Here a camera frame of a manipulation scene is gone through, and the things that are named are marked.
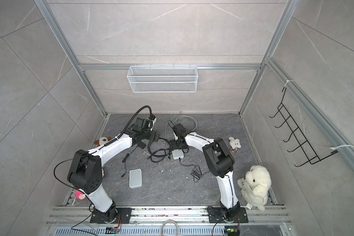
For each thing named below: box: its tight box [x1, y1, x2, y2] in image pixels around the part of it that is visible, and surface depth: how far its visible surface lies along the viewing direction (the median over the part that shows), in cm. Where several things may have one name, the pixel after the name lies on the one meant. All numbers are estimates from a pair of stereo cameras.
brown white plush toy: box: [93, 136, 112, 148], surface depth 102 cm
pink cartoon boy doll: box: [74, 189, 87, 201], surface depth 76 cm
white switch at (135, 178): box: [128, 168, 142, 188], surface depth 86 cm
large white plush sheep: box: [236, 165, 272, 211], surface depth 70 cm
